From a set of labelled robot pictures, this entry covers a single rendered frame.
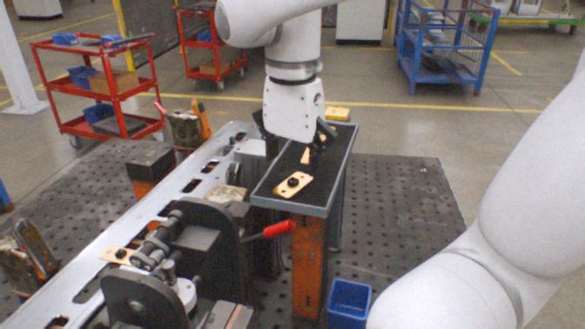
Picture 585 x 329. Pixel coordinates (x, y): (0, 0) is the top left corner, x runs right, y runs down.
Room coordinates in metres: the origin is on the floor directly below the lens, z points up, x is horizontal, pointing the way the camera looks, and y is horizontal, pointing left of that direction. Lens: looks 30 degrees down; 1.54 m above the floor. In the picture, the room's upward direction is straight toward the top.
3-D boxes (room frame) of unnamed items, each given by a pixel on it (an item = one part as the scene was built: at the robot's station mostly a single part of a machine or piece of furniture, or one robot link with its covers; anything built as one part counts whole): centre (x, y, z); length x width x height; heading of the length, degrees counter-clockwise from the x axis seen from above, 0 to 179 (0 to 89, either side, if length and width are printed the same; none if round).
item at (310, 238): (0.70, -0.04, 0.92); 0.10 x 0.08 x 0.45; 164
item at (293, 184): (0.59, 0.00, 1.17); 0.08 x 0.04 x 0.01; 145
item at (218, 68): (4.76, 0.99, 0.49); 0.81 x 0.46 x 0.97; 161
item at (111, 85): (2.99, 1.53, 0.49); 0.81 x 0.47 x 0.97; 67
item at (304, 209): (0.70, -0.04, 1.16); 0.37 x 0.14 x 0.02; 164
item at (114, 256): (0.57, 0.35, 1.01); 0.08 x 0.04 x 0.01; 73
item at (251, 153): (0.84, 0.10, 0.90); 0.13 x 0.10 x 0.41; 74
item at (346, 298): (0.65, -0.13, 0.74); 0.11 x 0.10 x 0.09; 164
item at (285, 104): (0.59, 0.00, 1.32); 0.10 x 0.07 x 0.11; 55
